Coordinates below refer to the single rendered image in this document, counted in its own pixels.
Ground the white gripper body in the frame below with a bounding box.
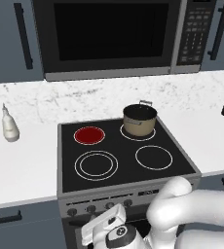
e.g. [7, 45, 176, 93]
[81, 202, 128, 247]

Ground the black and steel stove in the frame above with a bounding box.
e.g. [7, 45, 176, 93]
[56, 115, 203, 249]

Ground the grey-blue drawer front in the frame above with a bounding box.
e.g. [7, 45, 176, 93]
[195, 171, 224, 196]
[0, 199, 68, 249]

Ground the beige pot with dark inside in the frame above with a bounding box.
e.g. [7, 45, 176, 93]
[122, 99, 159, 137]

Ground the pale grey bottle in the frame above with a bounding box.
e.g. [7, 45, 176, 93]
[1, 103, 20, 143]

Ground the black and steel microwave oven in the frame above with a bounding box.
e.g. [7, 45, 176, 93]
[30, 0, 217, 83]

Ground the black cupboard door handle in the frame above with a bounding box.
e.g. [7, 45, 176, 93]
[13, 2, 34, 71]
[206, 3, 224, 61]

